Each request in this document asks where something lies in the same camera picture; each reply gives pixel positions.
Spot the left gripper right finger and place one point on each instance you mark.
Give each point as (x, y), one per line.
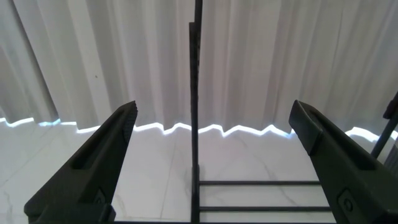
(351, 177)

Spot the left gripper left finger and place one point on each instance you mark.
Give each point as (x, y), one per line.
(84, 183)

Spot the black clothes rack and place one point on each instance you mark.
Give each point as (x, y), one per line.
(194, 93)

